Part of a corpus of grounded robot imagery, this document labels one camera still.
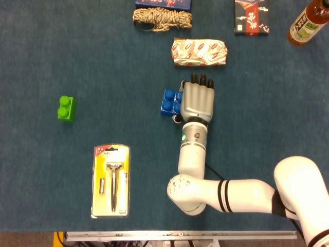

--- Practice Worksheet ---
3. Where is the yellow frame part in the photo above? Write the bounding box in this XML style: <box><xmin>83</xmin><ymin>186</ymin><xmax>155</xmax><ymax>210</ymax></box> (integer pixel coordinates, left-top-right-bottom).
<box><xmin>53</xmin><ymin>231</ymin><xmax>65</xmax><ymax>247</ymax></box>

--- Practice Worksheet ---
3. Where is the long dark blue box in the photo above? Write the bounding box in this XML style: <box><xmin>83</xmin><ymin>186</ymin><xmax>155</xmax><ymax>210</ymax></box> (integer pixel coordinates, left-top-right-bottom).
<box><xmin>135</xmin><ymin>0</ymin><xmax>192</xmax><ymax>12</ymax></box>

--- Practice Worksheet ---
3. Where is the camouflage rope bundle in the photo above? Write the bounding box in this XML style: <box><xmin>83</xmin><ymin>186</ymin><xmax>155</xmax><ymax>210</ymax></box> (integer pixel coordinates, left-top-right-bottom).
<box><xmin>132</xmin><ymin>7</ymin><xmax>193</xmax><ymax>32</ymax></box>

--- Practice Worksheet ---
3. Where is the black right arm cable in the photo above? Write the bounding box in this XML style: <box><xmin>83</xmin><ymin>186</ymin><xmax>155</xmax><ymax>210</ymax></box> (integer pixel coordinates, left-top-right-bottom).
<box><xmin>205</xmin><ymin>163</ymin><xmax>225</xmax><ymax>181</ymax></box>

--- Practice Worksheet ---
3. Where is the green toy brick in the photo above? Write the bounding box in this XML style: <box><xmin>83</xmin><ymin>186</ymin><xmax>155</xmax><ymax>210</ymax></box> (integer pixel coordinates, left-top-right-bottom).
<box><xmin>57</xmin><ymin>95</ymin><xmax>77</xmax><ymax>122</ymax></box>

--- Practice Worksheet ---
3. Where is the cream red wrapped package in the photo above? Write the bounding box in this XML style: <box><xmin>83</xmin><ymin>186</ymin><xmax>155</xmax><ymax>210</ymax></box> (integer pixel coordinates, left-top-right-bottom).
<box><xmin>171</xmin><ymin>37</ymin><xmax>229</xmax><ymax>67</ymax></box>

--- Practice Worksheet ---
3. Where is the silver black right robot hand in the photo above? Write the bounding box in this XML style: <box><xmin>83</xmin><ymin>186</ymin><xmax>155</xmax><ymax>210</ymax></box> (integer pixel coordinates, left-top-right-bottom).
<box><xmin>172</xmin><ymin>73</ymin><xmax>215</xmax><ymax>125</ymax></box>

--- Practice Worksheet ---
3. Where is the yellow razor blister pack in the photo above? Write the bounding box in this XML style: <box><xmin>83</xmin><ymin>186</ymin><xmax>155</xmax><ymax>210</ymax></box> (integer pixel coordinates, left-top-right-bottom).
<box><xmin>90</xmin><ymin>143</ymin><xmax>131</xmax><ymax>219</ymax></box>

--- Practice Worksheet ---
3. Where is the aluminium profile rail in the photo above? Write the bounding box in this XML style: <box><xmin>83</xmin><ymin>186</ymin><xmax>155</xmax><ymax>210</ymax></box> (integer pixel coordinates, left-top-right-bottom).
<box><xmin>64</xmin><ymin>231</ymin><xmax>298</xmax><ymax>242</ymax></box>

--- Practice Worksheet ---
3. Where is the robot chassis with cables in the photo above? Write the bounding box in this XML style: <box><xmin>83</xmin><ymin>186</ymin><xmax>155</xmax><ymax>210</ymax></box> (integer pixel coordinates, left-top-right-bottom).
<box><xmin>58</xmin><ymin>239</ymin><xmax>221</xmax><ymax>247</ymax></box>

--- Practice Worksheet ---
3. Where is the amber tea bottle green label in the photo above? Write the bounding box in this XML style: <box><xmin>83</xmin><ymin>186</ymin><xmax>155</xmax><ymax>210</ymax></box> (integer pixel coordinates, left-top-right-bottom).
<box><xmin>287</xmin><ymin>0</ymin><xmax>329</xmax><ymax>47</ymax></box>

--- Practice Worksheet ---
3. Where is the black red patterned box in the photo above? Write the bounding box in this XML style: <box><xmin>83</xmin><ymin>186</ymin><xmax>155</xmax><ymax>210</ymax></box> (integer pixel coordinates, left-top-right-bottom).
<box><xmin>234</xmin><ymin>0</ymin><xmax>270</xmax><ymax>37</ymax></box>

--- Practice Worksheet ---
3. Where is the blue toy brick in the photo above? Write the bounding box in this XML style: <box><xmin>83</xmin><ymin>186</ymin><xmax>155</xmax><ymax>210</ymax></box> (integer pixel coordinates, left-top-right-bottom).
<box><xmin>160</xmin><ymin>89</ymin><xmax>185</xmax><ymax>117</ymax></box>

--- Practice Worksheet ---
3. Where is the blue felt table cloth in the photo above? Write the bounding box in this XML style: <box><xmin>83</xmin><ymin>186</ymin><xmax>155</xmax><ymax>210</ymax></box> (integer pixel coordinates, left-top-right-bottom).
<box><xmin>0</xmin><ymin>0</ymin><xmax>329</xmax><ymax>232</ymax></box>

